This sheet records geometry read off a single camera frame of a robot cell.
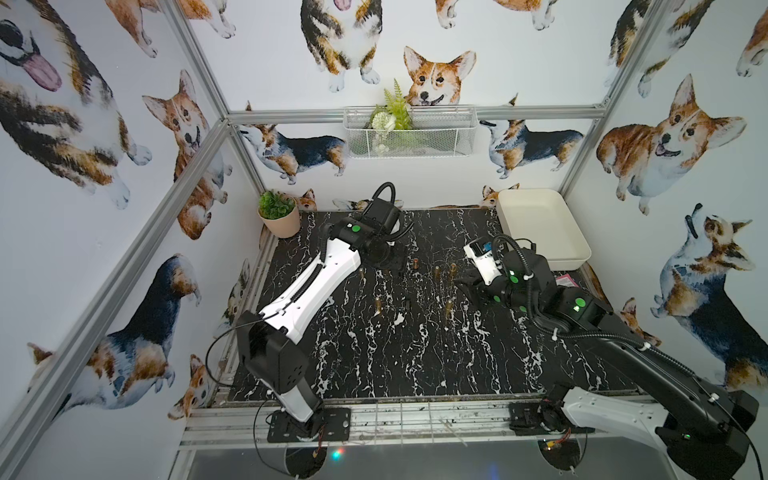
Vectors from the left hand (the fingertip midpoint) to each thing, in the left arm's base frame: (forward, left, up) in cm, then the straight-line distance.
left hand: (402, 257), depth 79 cm
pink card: (+5, -55, -22) cm, 60 cm away
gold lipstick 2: (+8, -17, -22) cm, 29 cm away
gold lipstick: (+11, -5, -19) cm, 22 cm away
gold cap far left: (+9, -12, -23) cm, 28 cm away
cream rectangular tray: (+33, -56, -21) cm, 68 cm away
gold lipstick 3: (-4, +8, -20) cm, 22 cm away
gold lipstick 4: (-5, -14, -21) cm, 26 cm away
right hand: (-10, -13, +6) cm, 17 cm away
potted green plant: (+27, +42, -11) cm, 51 cm away
